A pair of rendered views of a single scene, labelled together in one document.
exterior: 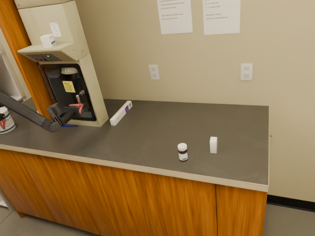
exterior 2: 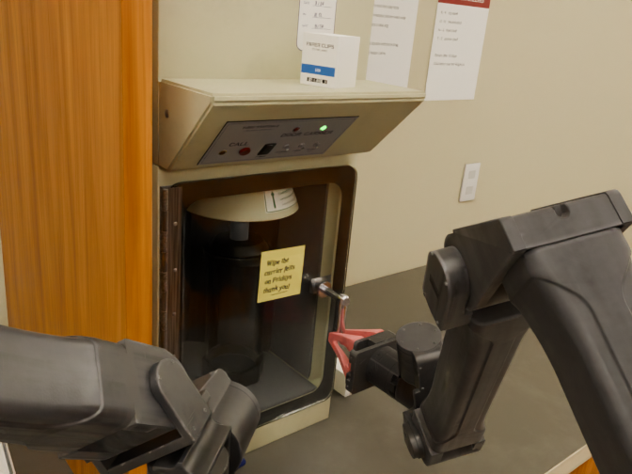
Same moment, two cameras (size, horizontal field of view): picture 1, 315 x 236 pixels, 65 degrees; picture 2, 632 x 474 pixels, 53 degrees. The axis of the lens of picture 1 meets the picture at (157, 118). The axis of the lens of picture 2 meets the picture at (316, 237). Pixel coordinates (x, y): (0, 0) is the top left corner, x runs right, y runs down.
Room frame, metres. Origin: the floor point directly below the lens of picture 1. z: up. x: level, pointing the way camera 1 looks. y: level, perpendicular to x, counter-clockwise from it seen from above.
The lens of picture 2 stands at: (1.13, 1.26, 1.59)
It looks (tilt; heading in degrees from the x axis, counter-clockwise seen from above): 20 degrees down; 293
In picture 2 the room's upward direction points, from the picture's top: 5 degrees clockwise
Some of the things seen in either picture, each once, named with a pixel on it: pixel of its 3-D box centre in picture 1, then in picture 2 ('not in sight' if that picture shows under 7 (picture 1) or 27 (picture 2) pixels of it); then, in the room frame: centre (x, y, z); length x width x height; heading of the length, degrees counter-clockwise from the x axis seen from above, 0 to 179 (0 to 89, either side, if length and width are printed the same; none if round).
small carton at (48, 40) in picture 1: (48, 40); (329, 60); (1.45, 0.52, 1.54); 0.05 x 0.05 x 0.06; 81
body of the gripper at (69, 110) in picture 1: (69, 114); (389, 371); (1.32, 0.51, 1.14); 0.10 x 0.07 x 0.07; 64
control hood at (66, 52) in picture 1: (48, 55); (300, 127); (1.46, 0.56, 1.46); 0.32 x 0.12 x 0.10; 64
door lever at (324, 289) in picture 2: (80, 99); (332, 316); (1.43, 0.45, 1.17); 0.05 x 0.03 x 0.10; 154
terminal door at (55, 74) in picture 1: (69, 93); (263, 309); (1.51, 0.54, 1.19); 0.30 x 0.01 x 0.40; 64
